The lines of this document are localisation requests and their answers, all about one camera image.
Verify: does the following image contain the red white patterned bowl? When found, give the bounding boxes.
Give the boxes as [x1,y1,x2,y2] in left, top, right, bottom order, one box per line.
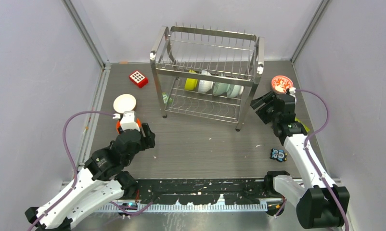
[271,76,294,94]

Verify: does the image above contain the pale green bowl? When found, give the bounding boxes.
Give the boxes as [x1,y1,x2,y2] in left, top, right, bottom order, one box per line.
[226,84,244,98]
[212,82,230,95]

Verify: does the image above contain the steel two-tier dish rack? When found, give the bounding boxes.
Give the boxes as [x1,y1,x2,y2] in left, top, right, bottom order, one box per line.
[149,25,265,131]

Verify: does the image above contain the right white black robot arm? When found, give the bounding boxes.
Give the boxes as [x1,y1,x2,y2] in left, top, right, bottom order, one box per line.
[251,91,350,231]

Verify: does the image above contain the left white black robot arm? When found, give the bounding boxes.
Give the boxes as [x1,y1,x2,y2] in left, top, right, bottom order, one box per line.
[25,123,155,231]

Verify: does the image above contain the white bowl in rack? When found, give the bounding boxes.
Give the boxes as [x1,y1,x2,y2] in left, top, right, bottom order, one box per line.
[198,80,214,93]

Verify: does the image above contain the lime green brick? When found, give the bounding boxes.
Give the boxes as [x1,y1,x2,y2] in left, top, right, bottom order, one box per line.
[295,118,310,132]

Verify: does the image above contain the white bowl brown outside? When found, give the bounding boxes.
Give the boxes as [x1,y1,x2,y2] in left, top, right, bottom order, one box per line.
[113,94,136,114]

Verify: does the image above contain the blue cartoon sticker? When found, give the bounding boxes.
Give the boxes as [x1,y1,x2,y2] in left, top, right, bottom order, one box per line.
[270,148,288,162]

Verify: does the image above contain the small green patterned object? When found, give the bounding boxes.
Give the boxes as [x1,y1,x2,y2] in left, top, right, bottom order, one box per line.
[162,92,173,105]

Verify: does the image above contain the red white grid block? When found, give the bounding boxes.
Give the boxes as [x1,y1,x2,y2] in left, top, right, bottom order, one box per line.
[129,70,149,89]

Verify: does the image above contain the yellow bowl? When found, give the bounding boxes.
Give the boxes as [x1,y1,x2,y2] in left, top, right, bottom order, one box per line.
[184,78,198,91]

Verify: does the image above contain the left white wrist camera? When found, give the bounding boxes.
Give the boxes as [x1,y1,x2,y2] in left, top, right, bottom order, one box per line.
[113,111,141,131]

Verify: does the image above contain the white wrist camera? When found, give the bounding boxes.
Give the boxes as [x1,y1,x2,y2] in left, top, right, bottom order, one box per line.
[286,87,297,103]
[113,111,141,131]

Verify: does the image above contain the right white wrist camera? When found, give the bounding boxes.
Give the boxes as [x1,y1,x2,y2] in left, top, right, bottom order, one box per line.
[286,87,297,103]

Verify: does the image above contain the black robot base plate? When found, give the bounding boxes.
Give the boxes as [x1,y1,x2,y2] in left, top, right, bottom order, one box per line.
[121,178,283,205]

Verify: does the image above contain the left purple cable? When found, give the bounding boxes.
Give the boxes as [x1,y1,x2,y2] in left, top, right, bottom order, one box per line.
[26,110,155,231]

